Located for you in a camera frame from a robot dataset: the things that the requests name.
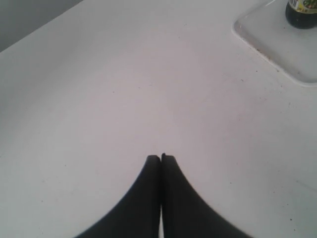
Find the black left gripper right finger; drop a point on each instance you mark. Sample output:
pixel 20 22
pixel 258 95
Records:
pixel 184 213

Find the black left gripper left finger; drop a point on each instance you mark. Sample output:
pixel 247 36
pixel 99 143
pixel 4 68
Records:
pixel 137 214

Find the dark soy sauce bottle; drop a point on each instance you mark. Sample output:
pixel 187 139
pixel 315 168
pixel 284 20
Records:
pixel 301 14

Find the white plastic tray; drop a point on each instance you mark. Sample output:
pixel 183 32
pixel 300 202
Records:
pixel 292 51

